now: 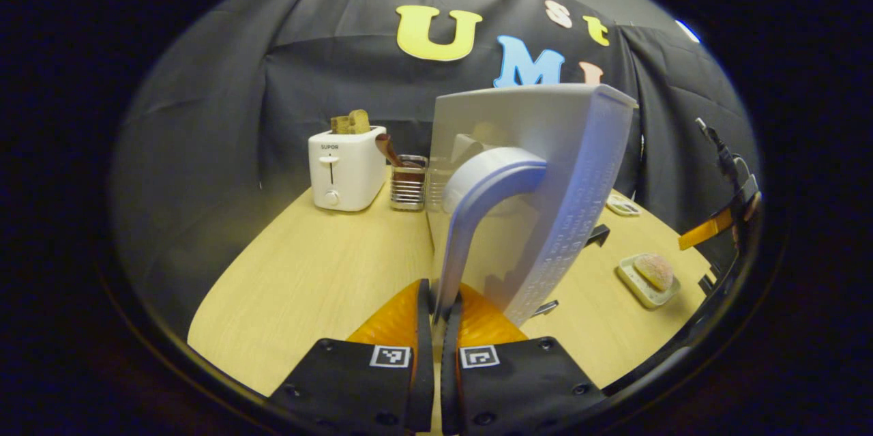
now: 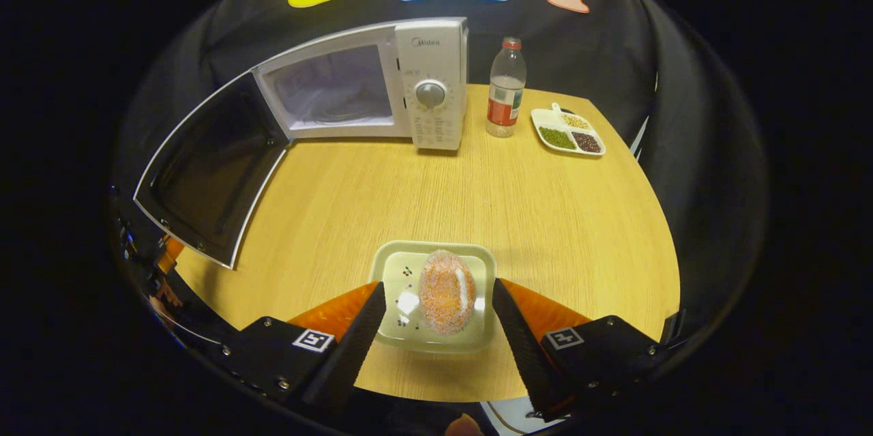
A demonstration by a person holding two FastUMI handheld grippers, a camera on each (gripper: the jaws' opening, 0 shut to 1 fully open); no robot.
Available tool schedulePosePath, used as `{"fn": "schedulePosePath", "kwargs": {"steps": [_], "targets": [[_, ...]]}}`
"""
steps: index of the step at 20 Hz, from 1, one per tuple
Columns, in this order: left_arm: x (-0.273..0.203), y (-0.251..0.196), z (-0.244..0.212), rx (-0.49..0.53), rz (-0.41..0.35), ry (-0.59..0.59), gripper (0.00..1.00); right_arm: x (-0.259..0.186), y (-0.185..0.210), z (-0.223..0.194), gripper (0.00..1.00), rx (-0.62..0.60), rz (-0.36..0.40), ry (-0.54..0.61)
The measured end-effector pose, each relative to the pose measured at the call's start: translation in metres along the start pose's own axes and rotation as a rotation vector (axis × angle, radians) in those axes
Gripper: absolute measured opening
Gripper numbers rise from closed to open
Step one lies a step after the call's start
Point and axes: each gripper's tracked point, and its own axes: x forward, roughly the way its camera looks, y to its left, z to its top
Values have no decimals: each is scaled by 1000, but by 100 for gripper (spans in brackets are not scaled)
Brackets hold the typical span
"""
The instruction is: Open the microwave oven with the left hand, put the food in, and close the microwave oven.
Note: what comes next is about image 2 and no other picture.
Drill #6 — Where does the white microwave oven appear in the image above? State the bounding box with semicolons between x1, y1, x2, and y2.
133;16;470;270

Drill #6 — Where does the clear bottle with red label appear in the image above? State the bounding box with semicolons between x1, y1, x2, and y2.
486;37;527;139

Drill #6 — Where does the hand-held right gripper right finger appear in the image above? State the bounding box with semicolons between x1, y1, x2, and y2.
492;278;683;422

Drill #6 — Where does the white divided dish of beans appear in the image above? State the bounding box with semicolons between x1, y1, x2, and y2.
531;103;606;157

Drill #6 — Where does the black backdrop cloth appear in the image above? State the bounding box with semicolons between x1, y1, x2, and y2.
109;0;771;355

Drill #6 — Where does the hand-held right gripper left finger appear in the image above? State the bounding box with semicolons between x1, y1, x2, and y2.
205;280;387;416

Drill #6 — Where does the orange sugared bread roll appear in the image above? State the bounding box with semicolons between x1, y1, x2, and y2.
418;250;477;336

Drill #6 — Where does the cream square plate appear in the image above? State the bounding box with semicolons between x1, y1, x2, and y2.
368;240;497;355

